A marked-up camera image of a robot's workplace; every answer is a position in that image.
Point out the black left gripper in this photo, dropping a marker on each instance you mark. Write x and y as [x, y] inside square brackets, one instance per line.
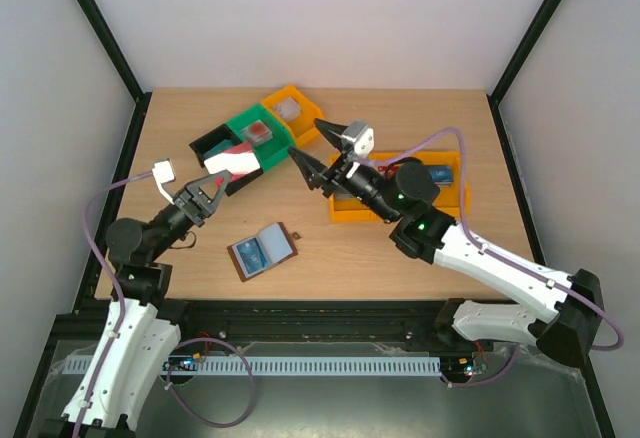
[191, 203]

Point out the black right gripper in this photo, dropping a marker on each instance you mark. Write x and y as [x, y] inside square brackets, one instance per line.
[335, 173]

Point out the brown leather card holder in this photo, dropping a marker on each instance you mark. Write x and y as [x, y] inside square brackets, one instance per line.
[266, 249]

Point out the blue credit card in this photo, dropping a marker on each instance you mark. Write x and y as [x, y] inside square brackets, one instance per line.
[251, 257]

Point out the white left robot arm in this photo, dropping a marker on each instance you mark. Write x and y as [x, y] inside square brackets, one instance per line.
[142, 326]

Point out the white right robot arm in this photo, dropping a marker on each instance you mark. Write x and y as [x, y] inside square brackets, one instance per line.
[556, 312]

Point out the teal card stack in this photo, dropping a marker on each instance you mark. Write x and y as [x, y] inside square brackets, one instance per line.
[218, 148]

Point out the red white card stack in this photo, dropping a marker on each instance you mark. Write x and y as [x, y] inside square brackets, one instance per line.
[257, 133]

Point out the blue card stack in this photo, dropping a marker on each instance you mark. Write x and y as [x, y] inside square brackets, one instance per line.
[441, 175]

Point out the yellow bin left group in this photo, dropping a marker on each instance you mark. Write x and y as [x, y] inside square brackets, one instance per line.
[302, 129]

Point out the black bin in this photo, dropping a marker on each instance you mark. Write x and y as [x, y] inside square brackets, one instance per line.
[207, 141]

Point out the yellow bin middle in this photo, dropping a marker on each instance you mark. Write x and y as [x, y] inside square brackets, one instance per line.
[385, 160]

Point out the yellow bin near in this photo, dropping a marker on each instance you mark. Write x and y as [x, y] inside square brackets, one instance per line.
[344, 208]

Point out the yellow bin far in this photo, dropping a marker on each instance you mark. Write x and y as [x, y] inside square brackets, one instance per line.
[448, 199]

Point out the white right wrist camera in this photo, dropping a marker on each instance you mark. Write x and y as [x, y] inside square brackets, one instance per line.
[358, 140]

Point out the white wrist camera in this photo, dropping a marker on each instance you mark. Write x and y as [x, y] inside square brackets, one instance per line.
[358, 140]
[163, 174]

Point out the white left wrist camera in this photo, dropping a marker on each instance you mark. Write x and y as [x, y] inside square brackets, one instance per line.
[163, 174]

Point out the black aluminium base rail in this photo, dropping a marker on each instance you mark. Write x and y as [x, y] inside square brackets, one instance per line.
[242, 322]

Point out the white slotted cable duct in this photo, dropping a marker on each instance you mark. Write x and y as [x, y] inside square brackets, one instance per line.
[263, 366]

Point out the black frame post left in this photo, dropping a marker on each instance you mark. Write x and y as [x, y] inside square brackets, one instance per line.
[110, 45]

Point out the black frame post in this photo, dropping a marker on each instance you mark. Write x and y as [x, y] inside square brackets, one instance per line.
[533, 33]
[110, 45]

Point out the black frame post right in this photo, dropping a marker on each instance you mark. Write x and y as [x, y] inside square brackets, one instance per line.
[533, 33]

